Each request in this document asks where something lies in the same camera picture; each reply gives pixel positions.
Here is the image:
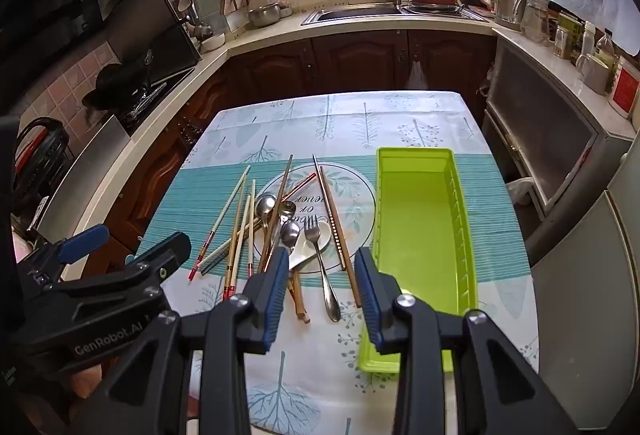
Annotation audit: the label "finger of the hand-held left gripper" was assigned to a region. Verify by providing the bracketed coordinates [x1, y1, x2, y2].
[17, 224, 112, 284]
[25, 232, 192, 322]

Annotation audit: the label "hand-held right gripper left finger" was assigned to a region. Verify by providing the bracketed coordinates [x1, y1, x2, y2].
[65, 245, 292, 435]

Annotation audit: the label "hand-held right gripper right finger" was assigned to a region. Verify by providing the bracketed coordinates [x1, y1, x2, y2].
[354, 246, 576, 435]

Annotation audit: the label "brown wooden chopstick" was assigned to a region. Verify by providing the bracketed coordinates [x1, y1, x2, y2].
[257, 155, 294, 275]
[319, 166, 363, 309]

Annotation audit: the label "metal fork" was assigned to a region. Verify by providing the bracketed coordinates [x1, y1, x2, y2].
[301, 217, 343, 323]

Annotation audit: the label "medium metal spoon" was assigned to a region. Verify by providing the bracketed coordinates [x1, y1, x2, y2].
[279, 221, 302, 253]

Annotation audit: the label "cream chopstick red striped end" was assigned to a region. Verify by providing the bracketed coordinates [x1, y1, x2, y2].
[196, 172, 317, 276]
[189, 166, 251, 281]

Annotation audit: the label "white ceramic spoon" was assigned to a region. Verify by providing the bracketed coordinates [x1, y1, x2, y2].
[287, 221, 334, 272]

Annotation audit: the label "small metal spoon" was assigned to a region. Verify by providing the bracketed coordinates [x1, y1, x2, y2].
[278, 201, 297, 246]

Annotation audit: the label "large metal spoon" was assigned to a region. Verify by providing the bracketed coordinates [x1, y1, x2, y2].
[254, 194, 288, 266]

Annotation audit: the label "dotted metal chopstick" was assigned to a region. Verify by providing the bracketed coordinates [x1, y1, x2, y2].
[312, 154, 347, 272]

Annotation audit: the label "green plastic utensil tray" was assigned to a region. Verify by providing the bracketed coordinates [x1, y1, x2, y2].
[356, 146, 480, 373]

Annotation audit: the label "gas stove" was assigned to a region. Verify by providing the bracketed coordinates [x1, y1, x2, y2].
[82, 65, 197, 136]

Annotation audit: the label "black wok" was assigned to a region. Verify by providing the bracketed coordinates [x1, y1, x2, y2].
[81, 60, 153, 112]

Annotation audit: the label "leaf printed teal tablecloth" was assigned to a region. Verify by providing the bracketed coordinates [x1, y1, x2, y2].
[135, 90, 541, 435]

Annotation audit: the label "black kitchen appliance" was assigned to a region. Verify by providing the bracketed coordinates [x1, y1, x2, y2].
[112, 0, 203, 88]

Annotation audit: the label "hanging white plastic bag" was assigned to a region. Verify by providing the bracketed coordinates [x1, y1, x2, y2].
[406, 57, 429, 90]

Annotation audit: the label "cream kitchen countertop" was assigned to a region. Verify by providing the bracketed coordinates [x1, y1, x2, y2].
[37, 0, 640, 281]

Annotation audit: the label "brown wooden kitchen cabinets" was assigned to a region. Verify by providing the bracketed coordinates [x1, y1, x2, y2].
[97, 29, 498, 276]

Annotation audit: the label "steel pot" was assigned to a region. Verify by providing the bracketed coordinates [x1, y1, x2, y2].
[247, 2, 282, 28]

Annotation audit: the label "steel sink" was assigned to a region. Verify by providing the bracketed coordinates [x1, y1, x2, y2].
[301, 4, 407, 26]

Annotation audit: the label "steel dish drainer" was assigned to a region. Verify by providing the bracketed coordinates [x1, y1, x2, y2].
[404, 0, 492, 23]

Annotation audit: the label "white mug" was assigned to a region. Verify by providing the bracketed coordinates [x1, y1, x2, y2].
[575, 54, 612, 96]

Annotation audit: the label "glass jug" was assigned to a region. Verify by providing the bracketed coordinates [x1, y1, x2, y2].
[514, 0, 552, 43]

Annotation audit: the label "red labelled container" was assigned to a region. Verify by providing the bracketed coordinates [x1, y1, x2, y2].
[607, 57, 640, 120]

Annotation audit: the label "white cap bottle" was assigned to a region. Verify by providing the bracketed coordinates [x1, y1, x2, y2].
[580, 21, 598, 60]

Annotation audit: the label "red black handled basket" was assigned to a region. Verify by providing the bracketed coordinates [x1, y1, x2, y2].
[12, 116, 71, 198]

